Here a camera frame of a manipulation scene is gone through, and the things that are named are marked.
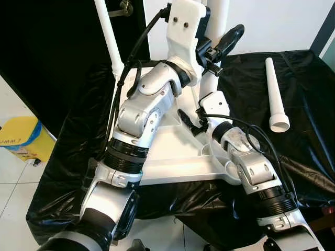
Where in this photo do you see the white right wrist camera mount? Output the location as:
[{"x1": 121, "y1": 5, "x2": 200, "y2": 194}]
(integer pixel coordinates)
[{"x1": 198, "y1": 93, "x2": 228, "y2": 131}]

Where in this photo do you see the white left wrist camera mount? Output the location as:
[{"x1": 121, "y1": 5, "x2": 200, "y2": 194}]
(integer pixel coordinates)
[{"x1": 166, "y1": 0, "x2": 209, "y2": 87}]

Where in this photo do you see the dark robot left leg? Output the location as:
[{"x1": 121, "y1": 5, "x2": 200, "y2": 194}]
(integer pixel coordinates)
[{"x1": 126, "y1": 238, "x2": 150, "y2": 251}]

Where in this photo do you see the dark robot right leg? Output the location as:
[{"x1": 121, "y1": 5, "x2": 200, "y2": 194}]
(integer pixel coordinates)
[{"x1": 263, "y1": 238, "x2": 283, "y2": 251}]

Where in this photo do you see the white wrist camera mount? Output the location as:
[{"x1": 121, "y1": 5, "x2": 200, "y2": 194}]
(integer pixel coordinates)
[
  {"x1": 166, "y1": 0, "x2": 209, "y2": 87},
  {"x1": 198, "y1": 93, "x2": 228, "y2": 131}
]

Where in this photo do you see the yellow box with blue band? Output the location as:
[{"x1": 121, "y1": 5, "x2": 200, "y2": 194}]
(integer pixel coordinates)
[{"x1": 0, "y1": 116, "x2": 55, "y2": 164}]

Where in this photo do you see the white plastic table leg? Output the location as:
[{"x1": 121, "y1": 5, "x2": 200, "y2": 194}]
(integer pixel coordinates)
[
  {"x1": 199, "y1": 0, "x2": 230, "y2": 105},
  {"x1": 265, "y1": 58, "x2": 290, "y2": 133},
  {"x1": 94, "y1": 0, "x2": 125, "y2": 79}
]

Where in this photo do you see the white plastic table top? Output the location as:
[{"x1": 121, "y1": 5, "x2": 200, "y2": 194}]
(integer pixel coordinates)
[{"x1": 113, "y1": 63, "x2": 241, "y2": 186}]

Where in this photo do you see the black door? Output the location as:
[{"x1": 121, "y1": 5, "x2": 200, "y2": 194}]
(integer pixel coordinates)
[{"x1": 0, "y1": 0, "x2": 150, "y2": 136}]

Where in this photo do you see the dark robot leg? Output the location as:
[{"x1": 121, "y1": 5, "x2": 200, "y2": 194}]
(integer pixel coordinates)
[
  {"x1": 126, "y1": 238, "x2": 150, "y2": 251},
  {"x1": 263, "y1": 238, "x2": 283, "y2": 251}
]

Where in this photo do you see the metal door handle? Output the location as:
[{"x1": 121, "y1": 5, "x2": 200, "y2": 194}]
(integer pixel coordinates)
[{"x1": 107, "y1": 2, "x2": 134, "y2": 17}]

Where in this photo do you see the dark grey wall post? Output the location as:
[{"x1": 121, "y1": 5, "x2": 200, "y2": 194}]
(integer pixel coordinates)
[{"x1": 314, "y1": 0, "x2": 335, "y2": 58}]

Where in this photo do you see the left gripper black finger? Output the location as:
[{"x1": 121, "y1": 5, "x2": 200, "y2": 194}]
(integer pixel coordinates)
[{"x1": 212, "y1": 24, "x2": 245, "y2": 58}]

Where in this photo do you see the black plastic table cover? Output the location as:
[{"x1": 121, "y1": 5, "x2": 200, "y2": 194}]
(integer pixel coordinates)
[{"x1": 26, "y1": 50, "x2": 335, "y2": 249}]

